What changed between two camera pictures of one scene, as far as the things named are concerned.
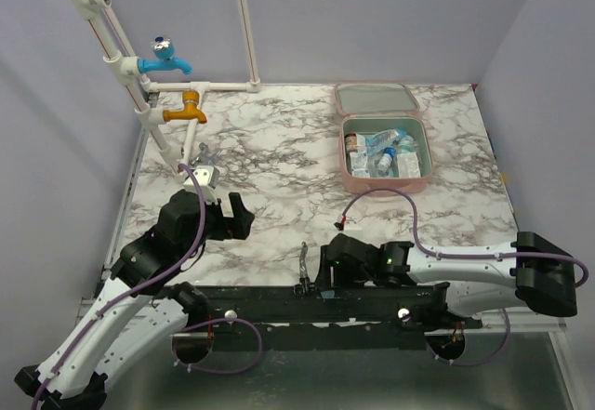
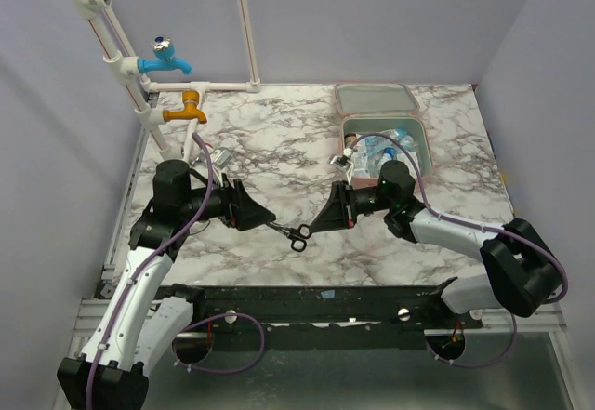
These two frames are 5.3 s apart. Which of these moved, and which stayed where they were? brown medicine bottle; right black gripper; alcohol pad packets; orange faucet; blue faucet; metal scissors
Moved: metal scissors; right black gripper
Stayed: alcohol pad packets; blue faucet; brown medicine bottle; orange faucet
